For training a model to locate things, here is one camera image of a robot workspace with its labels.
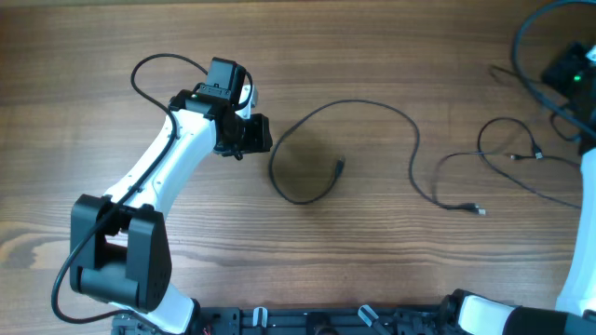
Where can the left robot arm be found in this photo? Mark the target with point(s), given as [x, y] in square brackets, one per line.
[119, 248]

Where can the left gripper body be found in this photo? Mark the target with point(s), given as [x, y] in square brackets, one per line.
[249, 136]

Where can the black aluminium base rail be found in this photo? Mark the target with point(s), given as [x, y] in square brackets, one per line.
[417, 320]

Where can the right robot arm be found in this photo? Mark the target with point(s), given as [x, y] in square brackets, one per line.
[572, 74]

